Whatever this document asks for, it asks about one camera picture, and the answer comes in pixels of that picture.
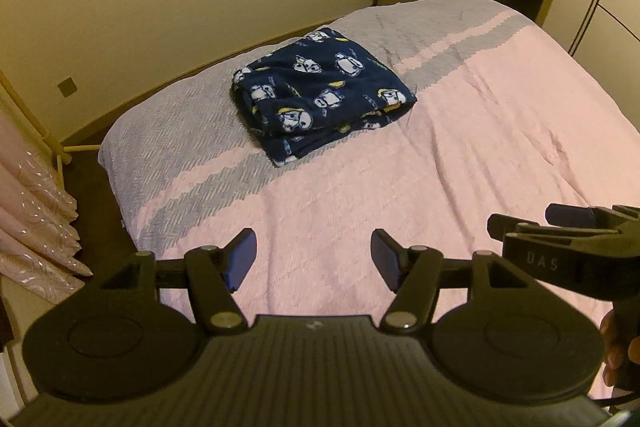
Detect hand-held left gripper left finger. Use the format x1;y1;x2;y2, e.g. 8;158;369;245
102;228;259;336

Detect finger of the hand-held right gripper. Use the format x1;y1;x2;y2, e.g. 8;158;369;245
546;203;640;232
487;213;622;240

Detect navy printed fleece pants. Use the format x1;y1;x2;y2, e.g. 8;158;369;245
230;26;419;169

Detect person's right hand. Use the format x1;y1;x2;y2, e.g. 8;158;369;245
601;309;627;389

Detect cream metal tube frame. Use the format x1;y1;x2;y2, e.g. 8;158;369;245
0;71;102;188

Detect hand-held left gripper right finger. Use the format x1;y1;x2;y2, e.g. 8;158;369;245
371;229;532;334

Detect pink and grey striped bedspread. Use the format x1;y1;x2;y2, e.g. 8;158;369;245
97;0;640;334

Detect pink patterned curtain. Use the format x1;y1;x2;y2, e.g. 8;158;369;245
0;94;94;293

